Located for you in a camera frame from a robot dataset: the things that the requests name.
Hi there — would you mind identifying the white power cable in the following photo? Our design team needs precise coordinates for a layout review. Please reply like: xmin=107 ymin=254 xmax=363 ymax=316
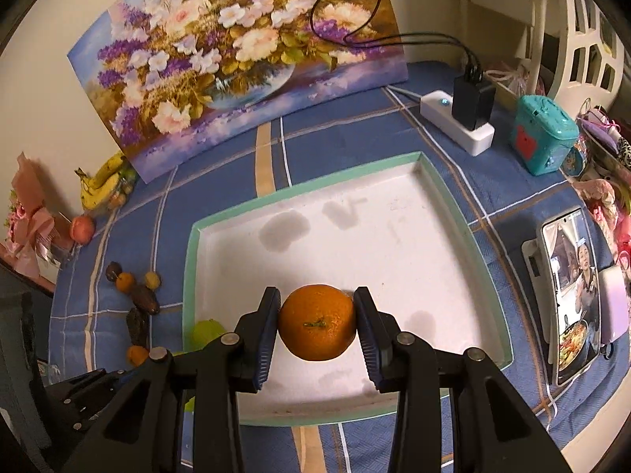
xmin=386 ymin=85 xmax=425 ymax=104

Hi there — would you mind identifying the dark fuzzy fruit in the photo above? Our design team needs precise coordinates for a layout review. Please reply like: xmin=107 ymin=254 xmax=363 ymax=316
xmin=126 ymin=308 xmax=149 ymax=348

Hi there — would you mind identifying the flower painting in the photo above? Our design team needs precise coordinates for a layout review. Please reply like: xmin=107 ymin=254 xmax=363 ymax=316
xmin=66 ymin=0 xmax=409 ymax=185

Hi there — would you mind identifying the smartphone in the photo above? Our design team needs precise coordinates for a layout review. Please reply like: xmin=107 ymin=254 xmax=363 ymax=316
xmin=541 ymin=207 xmax=603 ymax=386

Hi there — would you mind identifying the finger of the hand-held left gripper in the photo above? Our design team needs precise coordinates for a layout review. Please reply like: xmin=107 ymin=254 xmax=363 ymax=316
xmin=44 ymin=367 xmax=149 ymax=454

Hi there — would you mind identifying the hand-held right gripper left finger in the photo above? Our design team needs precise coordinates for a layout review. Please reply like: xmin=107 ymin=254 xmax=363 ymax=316
xmin=62 ymin=286 xmax=282 ymax=473

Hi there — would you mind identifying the bunch of bananas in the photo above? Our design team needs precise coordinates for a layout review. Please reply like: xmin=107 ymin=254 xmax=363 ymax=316
xmin=75 ymin=152 xmax=134 ymax=212

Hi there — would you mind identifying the large orange with stem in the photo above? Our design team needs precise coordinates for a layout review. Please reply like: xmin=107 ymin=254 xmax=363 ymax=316
xmin=278 ymin=284 xmax=357 ymax=361

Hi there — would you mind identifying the pink bouquet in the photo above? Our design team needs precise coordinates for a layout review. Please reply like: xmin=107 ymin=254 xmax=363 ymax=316
xmin=2 ymin=153 xmax=75 ymax=277

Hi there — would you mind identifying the white tray with green rim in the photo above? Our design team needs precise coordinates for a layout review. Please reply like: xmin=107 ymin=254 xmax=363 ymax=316
xmin=182 ymin=152 xmax=514 ymax=427

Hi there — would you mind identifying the white power bank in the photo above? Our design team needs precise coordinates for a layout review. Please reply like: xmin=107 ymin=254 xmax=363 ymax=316
xmin=596 ymin=265 xmax=629 ymax=346

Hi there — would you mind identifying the teal toy box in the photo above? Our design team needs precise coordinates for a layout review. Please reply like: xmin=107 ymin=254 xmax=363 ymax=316
xmin=509 ymin=95 xmax=581 ymax=175

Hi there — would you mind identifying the purple bag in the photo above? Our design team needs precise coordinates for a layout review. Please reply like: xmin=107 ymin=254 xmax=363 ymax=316
xmin=577 ymin=103 xmax=631 ymax=168

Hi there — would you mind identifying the white chair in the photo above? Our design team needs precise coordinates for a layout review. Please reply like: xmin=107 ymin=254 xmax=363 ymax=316
xmin=454 ymin=0 xmax=563 ymax=89

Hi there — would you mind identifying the pink plastic bag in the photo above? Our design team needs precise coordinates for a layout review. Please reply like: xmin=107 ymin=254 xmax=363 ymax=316
xmin=485 ymin=61 xmax=545 ymax=97

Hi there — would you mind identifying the white lattice bed frame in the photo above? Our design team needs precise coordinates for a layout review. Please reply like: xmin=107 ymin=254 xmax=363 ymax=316
xmin=547 ymin=0 xmax=627 ymax=109

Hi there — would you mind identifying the wrinkled brown fruit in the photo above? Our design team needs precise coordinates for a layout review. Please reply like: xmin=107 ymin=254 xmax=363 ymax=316
xmin=129 ymin=284 xmax=159 ymax=315

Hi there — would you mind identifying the blue plaid blanket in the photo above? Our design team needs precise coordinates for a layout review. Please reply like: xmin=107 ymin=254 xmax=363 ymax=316
xmin=47 ymin=59 xmax=627 ymax=473

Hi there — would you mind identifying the pink floral cloth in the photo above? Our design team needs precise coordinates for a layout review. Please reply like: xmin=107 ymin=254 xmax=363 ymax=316
xmin=572 ymin=180 xmax=631 ymax=267

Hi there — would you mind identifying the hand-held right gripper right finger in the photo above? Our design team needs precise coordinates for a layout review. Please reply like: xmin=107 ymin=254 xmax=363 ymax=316
xmin=352 ymin=286 xmax=568 ymax=473

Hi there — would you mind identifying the white power strip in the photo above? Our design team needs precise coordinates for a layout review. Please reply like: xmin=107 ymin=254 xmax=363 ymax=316
xmin=419 ymin=89 xmax=495 ymax=157

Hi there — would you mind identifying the black charger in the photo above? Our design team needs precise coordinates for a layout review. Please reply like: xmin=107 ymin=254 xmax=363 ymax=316
xmin=452 ymin=75 xmax=496 ymax=131

